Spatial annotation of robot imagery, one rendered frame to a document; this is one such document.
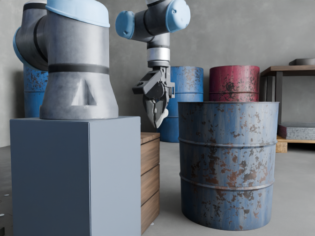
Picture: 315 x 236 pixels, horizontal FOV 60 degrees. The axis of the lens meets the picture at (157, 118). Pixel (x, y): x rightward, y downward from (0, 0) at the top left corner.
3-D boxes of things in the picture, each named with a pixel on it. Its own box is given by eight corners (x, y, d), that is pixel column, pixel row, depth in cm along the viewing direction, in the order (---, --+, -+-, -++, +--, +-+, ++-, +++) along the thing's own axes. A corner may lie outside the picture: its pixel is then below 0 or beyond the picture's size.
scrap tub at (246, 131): (266, 197, 136) (269, 101, 133) (288, 239, 95) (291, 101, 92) (183, 191, 145) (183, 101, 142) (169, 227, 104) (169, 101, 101)
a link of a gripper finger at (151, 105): (163, 126, 94) (163, 99, 93) (154, 128, 89) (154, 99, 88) (155, 126, 95) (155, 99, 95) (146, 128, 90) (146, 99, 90)
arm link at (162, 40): (139, 14, 88) (157, 20, 94) (139, 49, 89) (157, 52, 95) (157, 9, 83) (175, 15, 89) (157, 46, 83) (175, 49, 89)
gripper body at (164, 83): (175, 99, 93) (175, 64, 92) (163, 99, 85) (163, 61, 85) (156, 99, 97) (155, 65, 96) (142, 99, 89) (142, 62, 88)
